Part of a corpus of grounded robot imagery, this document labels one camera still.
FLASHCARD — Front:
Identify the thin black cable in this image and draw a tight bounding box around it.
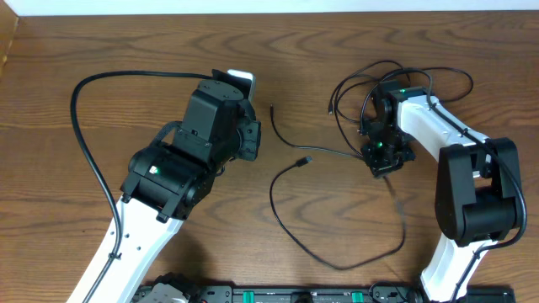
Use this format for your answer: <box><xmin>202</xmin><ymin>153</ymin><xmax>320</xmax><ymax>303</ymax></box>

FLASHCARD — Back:
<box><xmin>269</xmin><ymin>59</ymin><xmax>475</xmax><ymax>160</ymax></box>

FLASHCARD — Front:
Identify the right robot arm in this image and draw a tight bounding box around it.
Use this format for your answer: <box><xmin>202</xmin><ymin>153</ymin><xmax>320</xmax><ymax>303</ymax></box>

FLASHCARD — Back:
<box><xmin>361</xmin><ymin>80</ymin><xmax>526</xmax><ymax>302</ymax></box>

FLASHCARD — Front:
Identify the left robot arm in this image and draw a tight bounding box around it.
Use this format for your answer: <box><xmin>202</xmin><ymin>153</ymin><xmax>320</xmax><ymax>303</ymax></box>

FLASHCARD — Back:
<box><xmin>69</xmin><ymin>70</ymin><xmax>261</xmax><ymax>302</ymax></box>

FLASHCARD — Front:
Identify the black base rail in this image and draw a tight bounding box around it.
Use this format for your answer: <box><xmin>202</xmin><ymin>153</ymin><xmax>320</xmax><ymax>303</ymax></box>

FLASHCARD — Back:
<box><xmin>134</xmin><ymin>272</ymin><xmax>515</xmax><ymax>303</ymax></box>

